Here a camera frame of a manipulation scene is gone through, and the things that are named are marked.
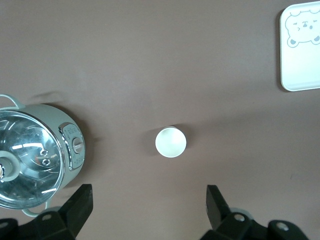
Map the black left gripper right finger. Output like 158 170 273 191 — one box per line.
199 185 270 240

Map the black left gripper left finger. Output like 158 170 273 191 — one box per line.
32 184 94 240

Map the white IKEA cup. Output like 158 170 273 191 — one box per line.
154 126 188 159

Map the cream bear print tray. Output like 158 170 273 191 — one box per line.
279 0 320 92

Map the glass pot lid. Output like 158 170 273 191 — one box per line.
0 108 67 210

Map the grey-green electric cooking pot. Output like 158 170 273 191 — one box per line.
0 93 87 217

